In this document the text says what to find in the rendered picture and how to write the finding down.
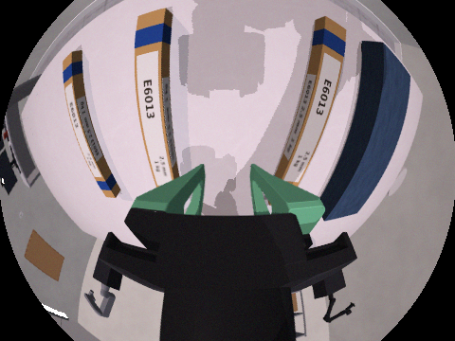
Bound tan box with white label and blue band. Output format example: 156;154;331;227
274;16;346;186

